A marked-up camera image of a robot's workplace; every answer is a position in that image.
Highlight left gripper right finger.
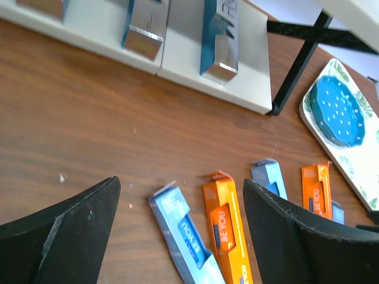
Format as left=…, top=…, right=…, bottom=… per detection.
left=243, top=179, right=378, bottom=283

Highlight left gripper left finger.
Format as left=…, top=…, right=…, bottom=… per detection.
left=1, top=176, right=121, bottom=283

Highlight orange toothpaste box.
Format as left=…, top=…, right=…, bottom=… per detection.
left=301, top=161, right=333, bottom=220
left=202, top=171, right=253, bottom=283

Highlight silver toothpaste box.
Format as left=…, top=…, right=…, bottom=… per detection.
left=200, top=0, right=239, bottom=85
left=121, top=0, right=171, bottom=60

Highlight beige three-tier shelf rack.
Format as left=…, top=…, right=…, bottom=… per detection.
left=0, top=0, right=379, bottom=116

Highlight blue toothpaste box centre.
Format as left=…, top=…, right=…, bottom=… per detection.
left=250, top=158, right=288, bottom=200

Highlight blue toothpaste box left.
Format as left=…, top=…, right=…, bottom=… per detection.
left=148, top=181, right=225, bottom=283

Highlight blue dotted plate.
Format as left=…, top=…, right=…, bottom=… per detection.
left=310, top=75, right=365, bottom=147

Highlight floral rectangular serving tray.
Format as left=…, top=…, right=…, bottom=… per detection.
left=299, top=59, right=378, bottom=211

